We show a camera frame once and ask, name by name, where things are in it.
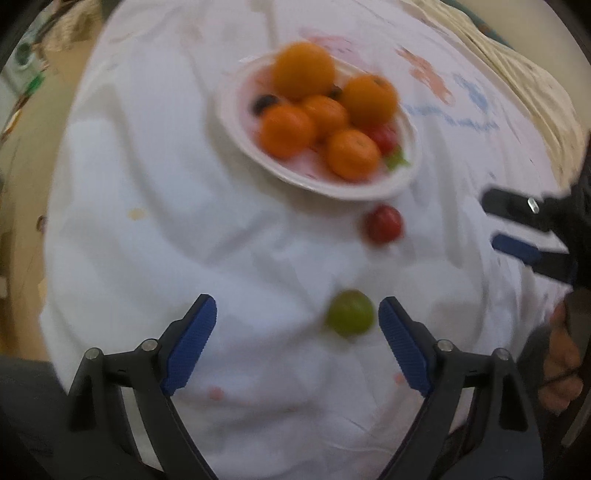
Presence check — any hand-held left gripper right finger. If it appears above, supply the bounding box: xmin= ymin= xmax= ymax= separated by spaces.
xmin=376 ymin=296 xmax=532 ymax=480

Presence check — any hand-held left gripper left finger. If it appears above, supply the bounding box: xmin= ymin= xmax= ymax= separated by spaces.
xmin=67 ymin=294 xmax=218 ymax=480

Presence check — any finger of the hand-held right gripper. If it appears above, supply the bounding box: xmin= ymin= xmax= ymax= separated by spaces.
xmin=491 ymin=233 xmax=579 ymax=286
xmin=481 ymin=187 xmax=571 ymax=234

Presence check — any green grape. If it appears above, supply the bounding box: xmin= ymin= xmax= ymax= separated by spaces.
xmin=325 ymin=290 xmax=376 ymax=337

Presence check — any red cherry tomato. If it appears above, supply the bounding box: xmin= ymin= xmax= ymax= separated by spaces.
xmin=365 ymin=124 xmax=400 ymax=155
xmin=365 ymin=205 xmax=404 ymax=244

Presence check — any small mandarin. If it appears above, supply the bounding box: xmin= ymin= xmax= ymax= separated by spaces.
xmin=323 ymin=128 xmax=383 ymax=182
xmin=260 ymin=104 xmax=318 ymax=160
xmin=300 ymin=95 xmax=350 ymax=139

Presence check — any large orange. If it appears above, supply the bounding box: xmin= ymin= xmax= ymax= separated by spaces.
xmin=271 ymin=41 xmax=337 ymax=101
xmin=341 ymin=75 xmax=399 ymax=130

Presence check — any pink strawberry-pattern plate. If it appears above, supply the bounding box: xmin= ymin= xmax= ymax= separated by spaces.
xmin=216 ymin=50 xmax=422 ymax=201

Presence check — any person's right hand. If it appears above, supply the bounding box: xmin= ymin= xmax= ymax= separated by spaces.
xmin=539 ymin=302 xmax=585 ymax=415

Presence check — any beige patterned cloth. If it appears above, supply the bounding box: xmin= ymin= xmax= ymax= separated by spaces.
xmin=406 ymin=0 xmax=591 ymax=195

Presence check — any white printed cloth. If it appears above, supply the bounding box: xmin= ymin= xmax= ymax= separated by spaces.
xmin=39 ymin=0 xmax=578 ymax=472

